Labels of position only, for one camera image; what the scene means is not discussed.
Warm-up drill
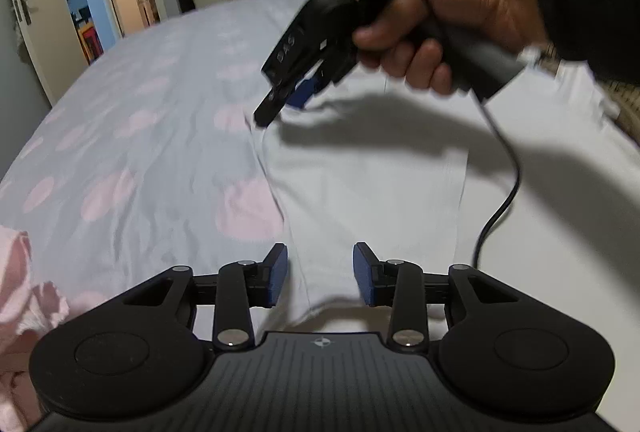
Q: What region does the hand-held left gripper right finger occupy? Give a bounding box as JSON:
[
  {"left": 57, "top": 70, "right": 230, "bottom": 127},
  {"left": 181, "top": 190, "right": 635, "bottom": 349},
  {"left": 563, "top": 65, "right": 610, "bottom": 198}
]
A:
[{"left": 351, "top": 241, "right": 519, "bottom": 354}]

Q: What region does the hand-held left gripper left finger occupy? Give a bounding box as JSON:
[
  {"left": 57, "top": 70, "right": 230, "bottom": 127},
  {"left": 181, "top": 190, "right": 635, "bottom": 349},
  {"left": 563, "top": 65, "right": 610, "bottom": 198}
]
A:
[{"left": 121, "top": 242, "right": 291, "bottom": 352}]

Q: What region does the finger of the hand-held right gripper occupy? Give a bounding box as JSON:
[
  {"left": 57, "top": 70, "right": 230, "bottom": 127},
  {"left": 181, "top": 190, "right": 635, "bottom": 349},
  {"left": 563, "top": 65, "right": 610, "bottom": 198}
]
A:
[
  {"left": 286, "top": 73, "right": 324, "bottom": 111},
  {"left": 251, "top": 83, "right": 302, "bottom": 130}
]

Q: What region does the white t-shirt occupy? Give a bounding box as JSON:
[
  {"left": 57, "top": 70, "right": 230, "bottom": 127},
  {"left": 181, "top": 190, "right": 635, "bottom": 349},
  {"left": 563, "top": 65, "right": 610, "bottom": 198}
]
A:
[{"left": 244, "top": 57, "right": 640, "bottom": 432}]

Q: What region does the person's right hand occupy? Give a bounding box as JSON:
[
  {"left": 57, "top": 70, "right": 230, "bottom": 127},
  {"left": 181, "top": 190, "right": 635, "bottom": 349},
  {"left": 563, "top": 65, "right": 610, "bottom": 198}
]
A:
[{"left": 351, "top": 0, "right": 549, "bottom": 96}]

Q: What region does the bed with pink dotted sheet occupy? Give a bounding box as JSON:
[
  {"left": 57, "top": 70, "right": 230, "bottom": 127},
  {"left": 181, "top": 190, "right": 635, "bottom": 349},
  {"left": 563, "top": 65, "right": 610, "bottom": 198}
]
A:
[{"left": 0, "top": 0, "right": 640, "bottom": 432}]

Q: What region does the red stool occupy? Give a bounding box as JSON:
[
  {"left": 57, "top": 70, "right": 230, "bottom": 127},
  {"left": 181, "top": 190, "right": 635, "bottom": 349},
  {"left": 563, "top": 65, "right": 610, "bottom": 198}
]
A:
[{"left": 80, "top": 22, "right": 104, "bottom": 64}]

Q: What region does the white door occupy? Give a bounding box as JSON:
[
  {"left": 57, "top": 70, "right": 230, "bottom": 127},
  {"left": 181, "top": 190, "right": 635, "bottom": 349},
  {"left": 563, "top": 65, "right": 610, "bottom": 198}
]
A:
[{"left": 2, "top": 0, "right": 76, "bottom": 108}]

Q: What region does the light pink garment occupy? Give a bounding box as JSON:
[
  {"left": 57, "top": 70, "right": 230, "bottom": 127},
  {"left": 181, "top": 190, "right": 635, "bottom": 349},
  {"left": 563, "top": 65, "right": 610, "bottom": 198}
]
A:
[{"left": 0, "top": 224, "right": 71, "bottom": 432}]

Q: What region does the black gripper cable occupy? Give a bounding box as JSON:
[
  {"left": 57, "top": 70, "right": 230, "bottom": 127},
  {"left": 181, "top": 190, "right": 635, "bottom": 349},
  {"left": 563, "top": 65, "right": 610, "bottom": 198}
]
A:
[{"left": 472, "top": 102, "right": 522, "bottom": 269}]

